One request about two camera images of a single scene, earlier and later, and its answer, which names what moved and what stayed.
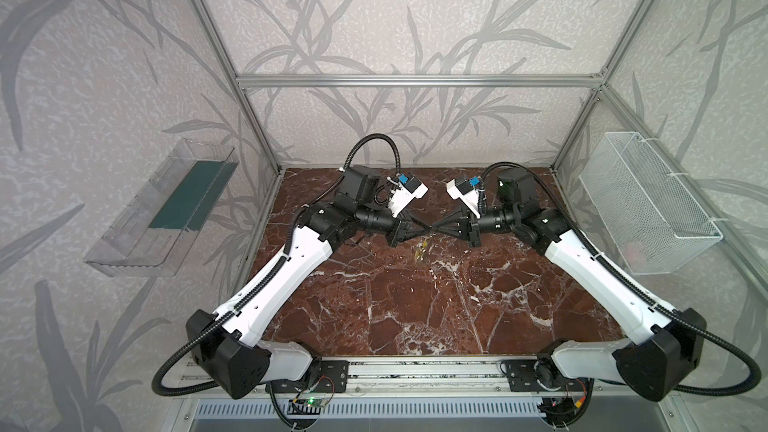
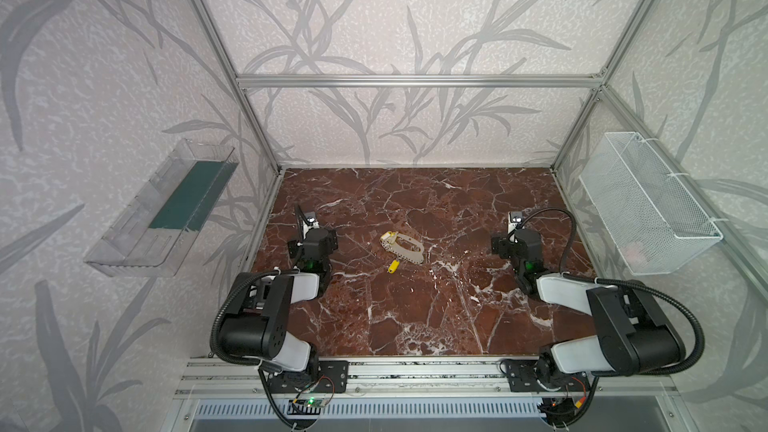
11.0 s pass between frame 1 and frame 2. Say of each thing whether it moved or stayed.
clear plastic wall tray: stayed
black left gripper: moved
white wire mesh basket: stayed
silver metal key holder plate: moved
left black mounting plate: stayed
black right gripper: moved
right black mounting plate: stayed
